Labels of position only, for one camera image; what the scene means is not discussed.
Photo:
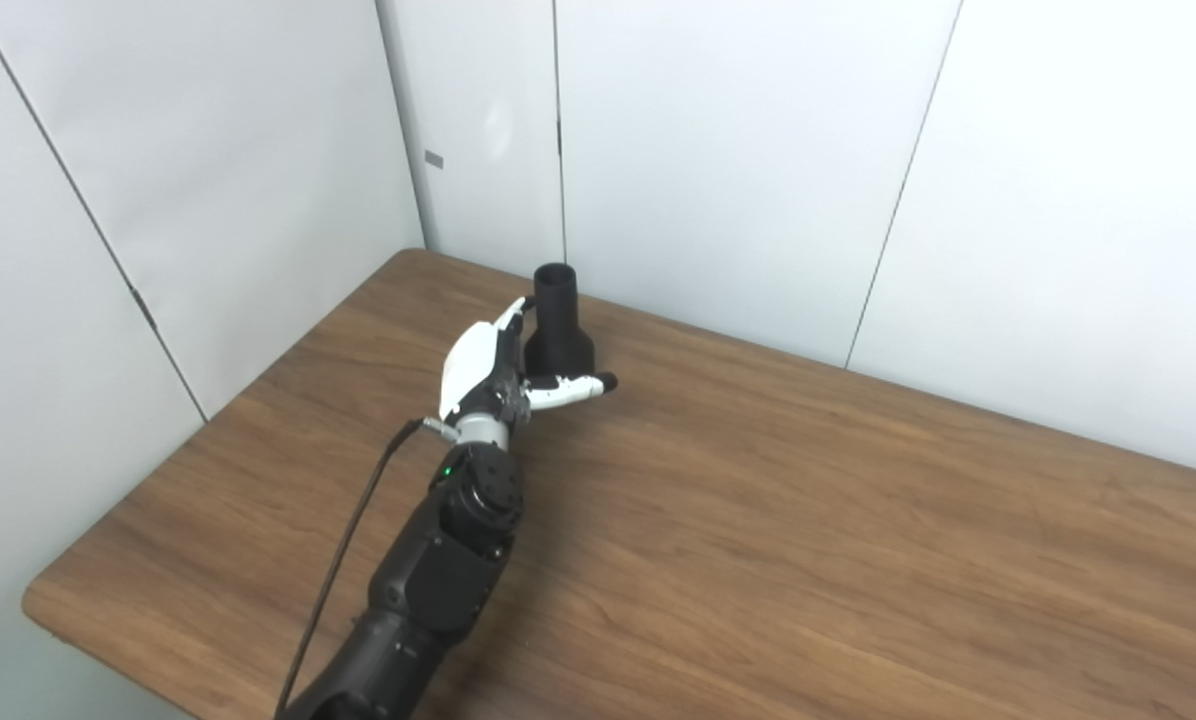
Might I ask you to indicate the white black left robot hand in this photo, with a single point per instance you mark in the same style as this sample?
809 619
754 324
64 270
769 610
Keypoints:
470 365

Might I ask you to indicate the black flared nozzle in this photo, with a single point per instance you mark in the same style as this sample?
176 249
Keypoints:
560 340

